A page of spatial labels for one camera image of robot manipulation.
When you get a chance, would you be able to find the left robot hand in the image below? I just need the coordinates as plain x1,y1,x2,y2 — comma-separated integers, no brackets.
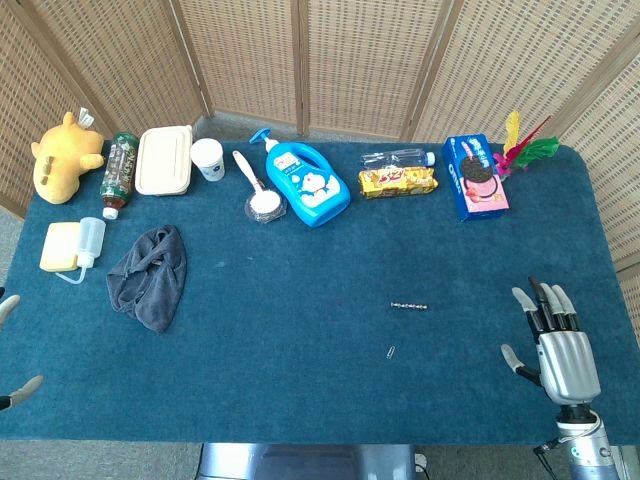
0,286,45,412

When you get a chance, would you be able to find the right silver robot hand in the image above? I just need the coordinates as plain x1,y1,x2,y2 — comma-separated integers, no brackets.
500,276,602,407

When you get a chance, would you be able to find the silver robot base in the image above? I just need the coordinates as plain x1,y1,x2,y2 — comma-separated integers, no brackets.
195,442,426,480

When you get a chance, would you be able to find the yellow sponge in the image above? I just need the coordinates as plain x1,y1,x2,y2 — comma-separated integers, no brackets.
39,222,82,274

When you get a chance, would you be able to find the translucent squeeze wash bottle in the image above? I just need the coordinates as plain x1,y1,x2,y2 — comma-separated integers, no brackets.
53,216,107,286

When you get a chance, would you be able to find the dark grey cloth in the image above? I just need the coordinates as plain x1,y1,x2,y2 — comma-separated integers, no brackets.
105,224,188,335

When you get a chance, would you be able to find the yellow plush toy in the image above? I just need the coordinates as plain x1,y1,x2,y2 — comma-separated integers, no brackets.
30,107,106,205

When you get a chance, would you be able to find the blue Oreo box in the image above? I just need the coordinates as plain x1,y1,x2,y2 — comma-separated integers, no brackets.
441,132,511,223

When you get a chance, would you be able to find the green tea bottle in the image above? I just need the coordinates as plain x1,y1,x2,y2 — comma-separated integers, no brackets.
99,131,141,221

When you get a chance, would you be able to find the colourful feather shuttlecock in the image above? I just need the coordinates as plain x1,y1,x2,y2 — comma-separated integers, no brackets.
492,110,561,180

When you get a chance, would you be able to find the beige lunch box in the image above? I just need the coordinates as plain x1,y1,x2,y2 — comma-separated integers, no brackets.
134,124,195,197

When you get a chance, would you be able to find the yellow biscuit pack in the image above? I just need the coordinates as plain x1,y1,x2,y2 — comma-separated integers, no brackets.
357,166,440,200

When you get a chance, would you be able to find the blue table mat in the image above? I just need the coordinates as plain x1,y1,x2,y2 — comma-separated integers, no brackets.
0,140,640,447

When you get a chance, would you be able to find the clear empty water bottle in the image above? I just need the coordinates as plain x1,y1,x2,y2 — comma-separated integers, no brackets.
360,148,437,168

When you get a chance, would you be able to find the white paper cup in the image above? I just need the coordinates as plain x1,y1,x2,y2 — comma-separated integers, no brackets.
189,137,226,182

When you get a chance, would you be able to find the blue detergent pump bottle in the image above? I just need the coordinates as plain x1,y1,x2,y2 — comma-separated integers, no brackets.
249,128,352,229

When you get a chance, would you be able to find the woven bamboo folding screen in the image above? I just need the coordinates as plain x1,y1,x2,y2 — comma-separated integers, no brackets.
0,0,640,355

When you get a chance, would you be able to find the white handled dish brush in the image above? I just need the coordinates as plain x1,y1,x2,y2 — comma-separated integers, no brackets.
231,150,289,225

